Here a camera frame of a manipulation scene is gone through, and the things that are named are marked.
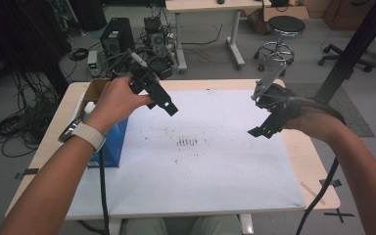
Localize black round stool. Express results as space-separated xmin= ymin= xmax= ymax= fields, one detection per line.
xmin=254 ymin=15 xmax=306 ymax=72

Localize person's light trousers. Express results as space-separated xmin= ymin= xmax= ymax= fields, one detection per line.
xmin=120 ymin=214 xmax=243 ymax=235

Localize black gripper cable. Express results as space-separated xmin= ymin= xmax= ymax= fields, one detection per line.
xmin=295 ymin=156 xmax=341 ymax=235
xmin=97 ymin=146 xmax=111 ymax=235

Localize wristwatch with white strap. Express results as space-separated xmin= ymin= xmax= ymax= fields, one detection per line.
xmin=58 ymin=117 xmax=107 ymax=152

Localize white desk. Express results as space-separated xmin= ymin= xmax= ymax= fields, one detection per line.
xmin=164 ymin=0 xmax=272 ymax=73

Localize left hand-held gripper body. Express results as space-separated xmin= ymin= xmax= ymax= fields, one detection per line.
xmin=126 ymin=49 xmax=160 ymax=95

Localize black computer tower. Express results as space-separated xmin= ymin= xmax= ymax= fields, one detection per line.
xmin=99 ymin=17 xmax=136 ymax=58

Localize bundle of black floor cables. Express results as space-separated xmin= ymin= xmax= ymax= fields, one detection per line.
xmin=0 ymin=72 xmax=63 ymax=159

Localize black metal stand pole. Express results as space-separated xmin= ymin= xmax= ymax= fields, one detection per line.
xmin=313 ymin=0 xmax=376 ymax=105

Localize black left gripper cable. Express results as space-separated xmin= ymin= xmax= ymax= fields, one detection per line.
xmin=97 ymin=146 xmax=111 ymax=235

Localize black office chair base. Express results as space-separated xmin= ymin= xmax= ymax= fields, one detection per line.
xmin=317 ymin=43 xmax=376 ymax=73

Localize black curtain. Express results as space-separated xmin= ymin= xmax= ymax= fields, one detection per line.
xmin=0 ymin=0 xmax=74 ymax=99

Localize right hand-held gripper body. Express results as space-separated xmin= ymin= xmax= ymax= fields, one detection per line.
xmin=250 ymin=63 xmax=304 ymax=119

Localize large brown cardboard box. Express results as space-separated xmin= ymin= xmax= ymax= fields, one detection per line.
xmin=322 ymin=0 xmax=376 ymax=32

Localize open computer case with fan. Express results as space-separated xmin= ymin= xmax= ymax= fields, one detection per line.
xmin=142 ymin=16 xmax=169 ymax=57

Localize coiled black cable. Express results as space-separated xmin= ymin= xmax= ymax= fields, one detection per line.
xmin=68 ymin=47 xmax=90 ymax=62

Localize beige masking tape strip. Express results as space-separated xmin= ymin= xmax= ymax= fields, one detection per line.
xmin=299 ymin=180 xmax=326 ymax=206

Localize black box device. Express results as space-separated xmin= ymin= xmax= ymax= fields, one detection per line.
xmin=145 ymin=55 xmax=174 ymax=81

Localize flat cardboard box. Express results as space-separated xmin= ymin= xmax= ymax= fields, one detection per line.
xmin=243 ymin=3 xmax=310 ymax=35

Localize open cardboard box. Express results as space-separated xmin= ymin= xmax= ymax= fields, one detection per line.
xmin=77 ymin=77 xmax=114 ymax=114

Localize small grey power supply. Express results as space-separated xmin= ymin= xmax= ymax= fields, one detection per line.
xmin=86 ymin=49 xmax=100 ymax=78

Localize black tape cross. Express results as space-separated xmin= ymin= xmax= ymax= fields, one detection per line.
xmin=323 ymin=208 xmax=355 ymax=224

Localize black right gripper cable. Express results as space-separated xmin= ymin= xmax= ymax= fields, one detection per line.
xmin=295 ymin=156 xmax=341 ymax=235

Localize white mat board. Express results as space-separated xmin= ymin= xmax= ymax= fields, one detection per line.
xmin=66 ymin=88 xmax=307 ymax=220

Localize person's right hand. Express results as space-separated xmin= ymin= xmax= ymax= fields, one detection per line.
xmin=283 ymin=104 xmax=347 ymax=144

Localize grey floor mat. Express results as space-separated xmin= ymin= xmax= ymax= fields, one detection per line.
xmin=285 ymin=82 xmax=376 ymax=138

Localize blue box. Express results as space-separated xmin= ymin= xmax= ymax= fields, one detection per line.
xmin=82 ymin=101 xmax=129 ymax=168

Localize grey cable bundle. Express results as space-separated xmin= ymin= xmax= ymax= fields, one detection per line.
xmin=101 ymin=48 xmax=135 ymax=81

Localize white table leg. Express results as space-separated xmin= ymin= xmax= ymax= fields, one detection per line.
xmin=239 ymin=212 xmax=255 ymax=235

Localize person's left hand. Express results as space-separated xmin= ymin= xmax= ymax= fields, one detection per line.
xmin=83 ymin=76 xmax=155 ymax=136

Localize black tape strip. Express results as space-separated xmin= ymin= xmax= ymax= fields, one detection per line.
xmin=14 ymin=167 xmax=41 ymax=180
xmin=318 ymin=178 xmax=343 ymax=189

